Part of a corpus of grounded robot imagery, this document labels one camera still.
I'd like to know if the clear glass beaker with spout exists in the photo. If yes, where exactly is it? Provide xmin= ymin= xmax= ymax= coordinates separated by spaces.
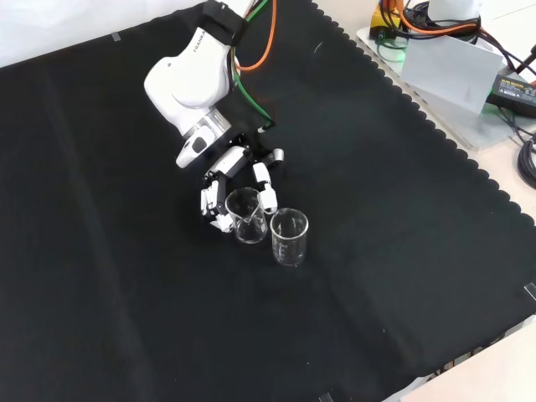
xmin=224 ymin=187 xmax=269 ymax=245

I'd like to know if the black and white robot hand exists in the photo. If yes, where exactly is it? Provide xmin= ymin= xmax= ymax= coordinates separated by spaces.
xmin=199 ymin=132 xmax=286 ymax=234

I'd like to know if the black coiled cable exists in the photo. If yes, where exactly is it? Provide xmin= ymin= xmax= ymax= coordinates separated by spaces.
xmin=516 ymin=140 xmax=536 ymax=188

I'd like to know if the yellow stop button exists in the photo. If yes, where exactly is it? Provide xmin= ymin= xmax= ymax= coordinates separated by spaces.
xmin=370 ymin=0 xmax=404 ymax=38

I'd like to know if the white folded card board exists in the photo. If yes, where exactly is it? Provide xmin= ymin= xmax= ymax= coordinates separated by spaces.
xmin=400 ymin=33 xmax=506 ymax=116

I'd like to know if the black adapter cable with plug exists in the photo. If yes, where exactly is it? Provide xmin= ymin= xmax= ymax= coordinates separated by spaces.
xmin=477 ymin=16 xmax=536 ymax=79

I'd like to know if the orange cable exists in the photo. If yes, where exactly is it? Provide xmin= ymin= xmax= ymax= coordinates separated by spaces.
xmin=235 ymin=0 xmax=279 ymax=72
xmin=399 ymin=0 xmax=481 ymax=37

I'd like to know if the green cable by plate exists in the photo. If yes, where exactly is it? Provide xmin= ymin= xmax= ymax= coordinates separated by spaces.
xmin=375 ymin=35 xmax=410 ymax=64

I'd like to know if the green cable along arm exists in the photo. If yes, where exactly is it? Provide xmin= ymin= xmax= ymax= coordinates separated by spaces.
xmin=231 ymin=0 xmax=276 ymax=131

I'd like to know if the white wrist camera shell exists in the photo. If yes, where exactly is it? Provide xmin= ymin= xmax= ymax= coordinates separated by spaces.
xmin=174 ymin=127 xmax=214 ymax=169

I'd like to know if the black power adapter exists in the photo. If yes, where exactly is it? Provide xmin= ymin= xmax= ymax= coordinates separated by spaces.
xmin=485 ymin=70 xmax=536 ymax=119

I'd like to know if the grey metal base plate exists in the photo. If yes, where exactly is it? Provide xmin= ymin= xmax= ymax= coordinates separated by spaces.
xmin=354 ymin=24 xmax=536 ymax=152

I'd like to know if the clear glass beaker with markings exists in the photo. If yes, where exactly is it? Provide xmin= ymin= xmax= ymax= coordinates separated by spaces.
xmin=269 ymin=208 xmax=311 ymax=268

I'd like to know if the black bench cloth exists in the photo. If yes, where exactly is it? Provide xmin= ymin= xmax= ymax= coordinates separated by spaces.
xmin=0 ymin=0 xmax=536 ymax=402

